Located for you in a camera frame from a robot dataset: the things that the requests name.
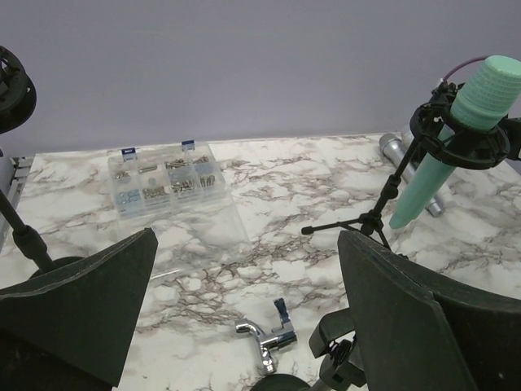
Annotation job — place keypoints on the teal microphone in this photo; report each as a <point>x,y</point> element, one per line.
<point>459,127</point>

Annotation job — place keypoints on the white microphone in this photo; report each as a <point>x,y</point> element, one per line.
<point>407,137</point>

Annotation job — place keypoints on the black white-mic stand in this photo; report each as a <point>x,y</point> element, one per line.
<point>341,367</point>

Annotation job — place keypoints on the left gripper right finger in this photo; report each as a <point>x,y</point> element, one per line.
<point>420,330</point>

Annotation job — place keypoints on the black tripod shock mount stand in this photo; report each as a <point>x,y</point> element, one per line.
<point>371,222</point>

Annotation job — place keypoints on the small chrome metal block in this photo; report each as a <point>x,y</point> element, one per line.
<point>278,338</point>

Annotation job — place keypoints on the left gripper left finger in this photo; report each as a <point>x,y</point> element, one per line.
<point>71,328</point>

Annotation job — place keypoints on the clear plastic screw box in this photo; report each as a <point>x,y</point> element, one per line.
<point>180,193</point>

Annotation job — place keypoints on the grey metal microphone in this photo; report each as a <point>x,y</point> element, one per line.
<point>394,149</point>

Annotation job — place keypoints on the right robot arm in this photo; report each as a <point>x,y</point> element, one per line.
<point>512,127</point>

